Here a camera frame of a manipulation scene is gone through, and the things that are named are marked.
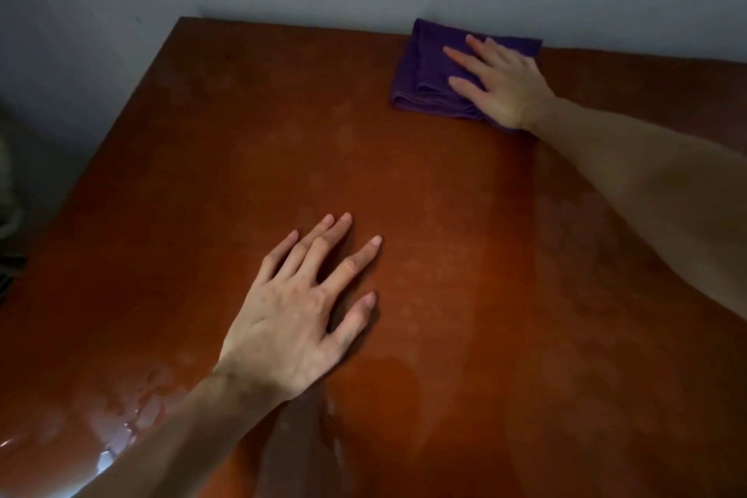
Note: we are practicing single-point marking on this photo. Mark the person's right hand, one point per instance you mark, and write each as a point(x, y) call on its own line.
point(513, 89)

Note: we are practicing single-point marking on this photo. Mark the person's left hand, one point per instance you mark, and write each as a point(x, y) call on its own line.
point(286, 328)

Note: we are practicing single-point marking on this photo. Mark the purple cloth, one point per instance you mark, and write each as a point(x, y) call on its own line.
point(417, 77)

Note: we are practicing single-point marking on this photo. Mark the reddish brown wooden table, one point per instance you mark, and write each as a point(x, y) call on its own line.
point(204, 165)

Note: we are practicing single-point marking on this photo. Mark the person's right forearm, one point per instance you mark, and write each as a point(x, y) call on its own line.
point(653, 188)

